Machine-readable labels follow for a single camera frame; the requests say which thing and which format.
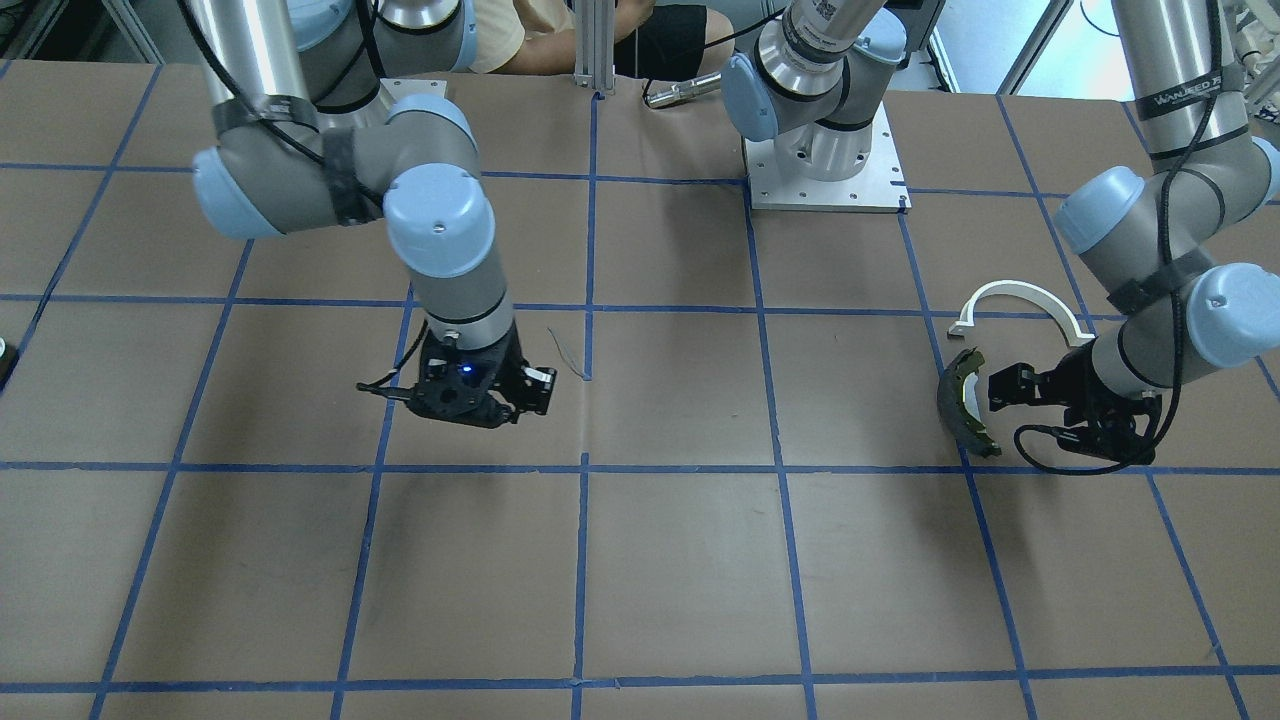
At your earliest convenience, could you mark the dark brake shoe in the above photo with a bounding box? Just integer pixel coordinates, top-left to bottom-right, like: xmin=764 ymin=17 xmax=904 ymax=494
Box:
xmin=936 ymin=348 xmax=1004 ymax=457

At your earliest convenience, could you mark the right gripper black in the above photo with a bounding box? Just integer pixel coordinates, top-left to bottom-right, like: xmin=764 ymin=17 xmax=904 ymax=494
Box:
xmin=404 ymin=322 xmax=557 ymax=429

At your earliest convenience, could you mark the seated person beige shirt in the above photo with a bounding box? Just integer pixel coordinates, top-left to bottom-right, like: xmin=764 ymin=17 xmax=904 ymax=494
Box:
xmin=468 ymin=1 xmax=735 ymax=82

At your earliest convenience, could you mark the white curved plastic part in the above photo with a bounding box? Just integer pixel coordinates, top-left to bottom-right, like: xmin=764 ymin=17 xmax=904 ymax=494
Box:
xmin=948 ymin=281 xmax=1097 ymax=348

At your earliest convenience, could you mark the aluminium frame post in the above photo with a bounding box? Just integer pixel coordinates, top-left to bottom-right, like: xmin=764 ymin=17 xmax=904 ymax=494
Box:
xmin=570 ymin=0 xmax=616 ymax=97

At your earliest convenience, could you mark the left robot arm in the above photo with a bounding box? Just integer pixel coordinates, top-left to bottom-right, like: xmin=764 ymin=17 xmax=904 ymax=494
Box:
xmin=721 ymin=1 xmax=1277 ymax=473

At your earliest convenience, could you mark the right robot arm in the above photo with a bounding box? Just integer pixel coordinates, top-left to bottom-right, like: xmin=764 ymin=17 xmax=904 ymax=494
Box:
xmin=178 ymin=1 xmax=556 ymax=428

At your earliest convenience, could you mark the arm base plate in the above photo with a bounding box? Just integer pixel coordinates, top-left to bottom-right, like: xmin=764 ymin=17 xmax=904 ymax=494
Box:
xmin=379 ymin=78 xmax=448 ymax=104
xmin=742 ymin=104 xmax=913 ymax=213

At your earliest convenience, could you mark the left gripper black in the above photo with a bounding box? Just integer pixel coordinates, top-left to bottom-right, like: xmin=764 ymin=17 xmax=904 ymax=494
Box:
xmin=988 ymin=345 xmax=1162 ymax=462

